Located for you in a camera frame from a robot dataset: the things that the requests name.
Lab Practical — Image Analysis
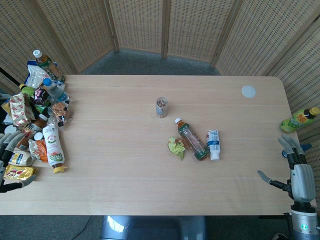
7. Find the clear jar of biscuit sticks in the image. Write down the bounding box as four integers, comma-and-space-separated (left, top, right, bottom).
155, 97, 169, 119

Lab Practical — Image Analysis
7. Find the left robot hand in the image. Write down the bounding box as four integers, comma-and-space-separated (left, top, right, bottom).
0, 131, 38, 193

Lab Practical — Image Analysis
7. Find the gold foil snack bar pack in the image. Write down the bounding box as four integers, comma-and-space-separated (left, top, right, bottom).
3, 164, 37, 181

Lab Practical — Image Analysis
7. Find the water bottle with blue cap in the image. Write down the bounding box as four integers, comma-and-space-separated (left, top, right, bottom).
42, 77, 67, 103

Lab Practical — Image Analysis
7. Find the bread in clear wrapper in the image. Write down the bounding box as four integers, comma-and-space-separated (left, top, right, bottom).
50, 99, 75, 129

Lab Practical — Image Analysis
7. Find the cream bottle with blue label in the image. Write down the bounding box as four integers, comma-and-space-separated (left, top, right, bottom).
9, 149, 34, 168

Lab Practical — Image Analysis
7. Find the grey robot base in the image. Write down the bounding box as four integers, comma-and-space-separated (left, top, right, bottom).
99, 215, 209, 240

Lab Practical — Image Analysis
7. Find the green bottle with yellow cap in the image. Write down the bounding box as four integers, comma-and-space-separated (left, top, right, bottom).
19, 83, 36, 98

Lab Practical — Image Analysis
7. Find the tea bottle with white cap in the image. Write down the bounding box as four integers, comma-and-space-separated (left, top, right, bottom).
32, 49, 66, 83

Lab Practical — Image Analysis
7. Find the green drink bottle yellow label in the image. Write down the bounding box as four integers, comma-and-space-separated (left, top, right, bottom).
279, 106, 320, 134

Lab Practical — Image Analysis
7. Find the tea bottle with green label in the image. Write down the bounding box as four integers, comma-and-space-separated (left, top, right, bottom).
174, 117, 210, 161

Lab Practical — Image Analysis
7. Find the orange white snack bag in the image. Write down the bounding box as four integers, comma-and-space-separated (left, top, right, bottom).
28, 138, 49, 164

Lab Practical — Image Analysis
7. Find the purple snack bag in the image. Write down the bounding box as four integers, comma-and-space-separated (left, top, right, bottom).
33, 86, 52, 107

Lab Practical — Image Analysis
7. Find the crumpled green snack bag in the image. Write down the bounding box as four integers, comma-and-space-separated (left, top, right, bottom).
167, 135, 187, 162

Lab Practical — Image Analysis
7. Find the black cable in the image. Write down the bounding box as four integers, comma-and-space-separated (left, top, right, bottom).
79, 215, 94, 240

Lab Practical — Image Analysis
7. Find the gold red-print snack bag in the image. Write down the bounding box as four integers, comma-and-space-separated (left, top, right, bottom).
8, 91, 36, 128

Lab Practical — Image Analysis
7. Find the white blue snack bag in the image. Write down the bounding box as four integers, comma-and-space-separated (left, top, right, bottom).
24, 61, 52, 89

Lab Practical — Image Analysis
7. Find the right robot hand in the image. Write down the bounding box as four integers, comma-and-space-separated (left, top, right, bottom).
257, 133, 315, 204

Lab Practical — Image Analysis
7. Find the white bottle with yellow cap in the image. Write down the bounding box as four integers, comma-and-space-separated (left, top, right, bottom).
41, 124, 69, 175

